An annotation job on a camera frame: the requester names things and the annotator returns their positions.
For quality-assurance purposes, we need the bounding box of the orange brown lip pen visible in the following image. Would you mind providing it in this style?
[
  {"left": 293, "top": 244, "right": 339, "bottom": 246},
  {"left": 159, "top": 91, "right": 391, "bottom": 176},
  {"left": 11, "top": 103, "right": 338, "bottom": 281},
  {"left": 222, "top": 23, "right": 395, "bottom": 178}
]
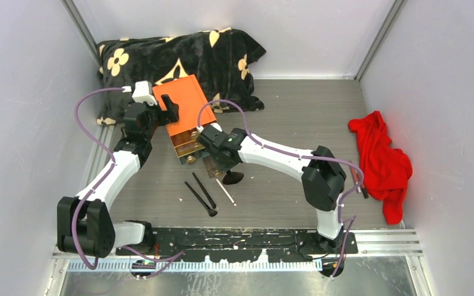
[{"left": 355, "top": 171, "right": 369, "bottom": 199}]

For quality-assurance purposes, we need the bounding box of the black thin makeup brush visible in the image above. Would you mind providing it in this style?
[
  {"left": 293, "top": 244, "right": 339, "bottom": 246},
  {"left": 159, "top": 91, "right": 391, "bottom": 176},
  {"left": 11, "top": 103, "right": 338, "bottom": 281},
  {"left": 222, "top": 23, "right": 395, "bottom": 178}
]
[{"left": 184, "top": 181, "right": 218, "bottom": 217}]

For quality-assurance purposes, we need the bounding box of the black floral plush blanket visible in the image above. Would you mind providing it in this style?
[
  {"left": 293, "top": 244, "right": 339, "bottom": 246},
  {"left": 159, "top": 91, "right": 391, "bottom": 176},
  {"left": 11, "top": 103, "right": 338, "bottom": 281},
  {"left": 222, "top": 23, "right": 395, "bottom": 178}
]
[{"left": 97, "top": 28, "right": 267, "bottom": 113}]

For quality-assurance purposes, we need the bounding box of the black fan makeup brush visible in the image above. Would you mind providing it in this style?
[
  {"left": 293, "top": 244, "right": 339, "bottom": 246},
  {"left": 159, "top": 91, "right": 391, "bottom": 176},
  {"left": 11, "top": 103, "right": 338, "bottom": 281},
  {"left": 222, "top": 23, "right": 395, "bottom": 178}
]
[{"left": 222, "top": 170, "right": 244, "bottom": 185}]

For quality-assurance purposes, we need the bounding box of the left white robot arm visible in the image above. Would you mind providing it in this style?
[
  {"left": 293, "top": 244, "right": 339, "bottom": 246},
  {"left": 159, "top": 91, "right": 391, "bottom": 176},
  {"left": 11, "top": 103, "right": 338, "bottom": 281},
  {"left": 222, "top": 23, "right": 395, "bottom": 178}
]
[{"left": 57, "top": 94, "right": 179, "bottom": 258}]

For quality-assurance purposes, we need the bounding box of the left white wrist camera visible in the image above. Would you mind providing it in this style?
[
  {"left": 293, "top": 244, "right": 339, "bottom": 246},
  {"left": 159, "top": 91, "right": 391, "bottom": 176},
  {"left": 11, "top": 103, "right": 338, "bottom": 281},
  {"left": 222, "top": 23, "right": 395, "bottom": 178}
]
[{"left": 132, "top": 81, "right": 158, "bottom": 106}]

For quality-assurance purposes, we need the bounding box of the orange drawer organizer box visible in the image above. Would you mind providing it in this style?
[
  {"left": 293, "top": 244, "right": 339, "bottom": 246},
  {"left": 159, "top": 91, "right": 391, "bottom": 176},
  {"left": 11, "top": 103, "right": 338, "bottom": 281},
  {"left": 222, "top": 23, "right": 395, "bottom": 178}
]
[{"left": 152, "top": 75, "right": 207, "bottom": 159}]

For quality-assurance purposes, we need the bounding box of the small drawer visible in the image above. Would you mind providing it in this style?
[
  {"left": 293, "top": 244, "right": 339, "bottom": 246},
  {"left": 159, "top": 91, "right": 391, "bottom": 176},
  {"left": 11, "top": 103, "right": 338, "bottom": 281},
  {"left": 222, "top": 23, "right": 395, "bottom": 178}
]
[
  {"left": 179, "top": 152, "right": 201, "bottom": 165},
  {"left": 202, "top": 156, "right": 225, "bottom": 178}
]

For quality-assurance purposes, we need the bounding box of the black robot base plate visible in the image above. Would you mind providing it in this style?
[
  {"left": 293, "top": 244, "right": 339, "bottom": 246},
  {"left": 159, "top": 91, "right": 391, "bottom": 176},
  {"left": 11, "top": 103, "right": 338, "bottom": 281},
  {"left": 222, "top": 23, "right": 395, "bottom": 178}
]
[{"left": 132, "top": 228, "right": 359, "bottom": 263}]

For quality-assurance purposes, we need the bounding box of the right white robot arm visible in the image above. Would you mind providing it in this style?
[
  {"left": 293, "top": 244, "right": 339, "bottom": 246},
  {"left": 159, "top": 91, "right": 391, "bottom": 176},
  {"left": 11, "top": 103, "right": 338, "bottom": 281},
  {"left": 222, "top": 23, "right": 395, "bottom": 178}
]
[{"left": 197, "top": 123, "right": 346, "bottom": 253}]

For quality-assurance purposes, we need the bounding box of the red cloth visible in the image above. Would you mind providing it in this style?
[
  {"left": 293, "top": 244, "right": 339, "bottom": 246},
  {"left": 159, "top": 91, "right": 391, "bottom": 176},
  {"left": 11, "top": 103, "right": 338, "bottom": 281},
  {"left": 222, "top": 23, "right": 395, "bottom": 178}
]
[{"left": 347, "top": 110, "right": 413, "bottom": 225}]

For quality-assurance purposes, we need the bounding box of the white silver pencil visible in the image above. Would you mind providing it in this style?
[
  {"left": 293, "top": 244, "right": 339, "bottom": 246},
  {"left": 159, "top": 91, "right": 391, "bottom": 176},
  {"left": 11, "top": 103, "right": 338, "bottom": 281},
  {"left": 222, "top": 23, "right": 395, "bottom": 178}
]
[{"left": 215, "top": 179, "right": 236, "bottom": 207}]

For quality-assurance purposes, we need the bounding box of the black round makeup brush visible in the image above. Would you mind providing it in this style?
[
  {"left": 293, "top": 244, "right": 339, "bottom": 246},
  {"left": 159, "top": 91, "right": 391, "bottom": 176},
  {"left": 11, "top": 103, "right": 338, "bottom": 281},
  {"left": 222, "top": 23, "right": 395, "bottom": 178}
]
[{"left": 192, "top": 173, "right": 217, "bottom": 210}]

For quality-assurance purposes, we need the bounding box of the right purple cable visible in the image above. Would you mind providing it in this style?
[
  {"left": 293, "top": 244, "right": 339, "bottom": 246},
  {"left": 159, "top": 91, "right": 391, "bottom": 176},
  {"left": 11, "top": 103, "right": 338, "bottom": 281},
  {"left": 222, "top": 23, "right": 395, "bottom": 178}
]
[{"left": 196, "top": 99, "right": 365, "bottom": 279}]

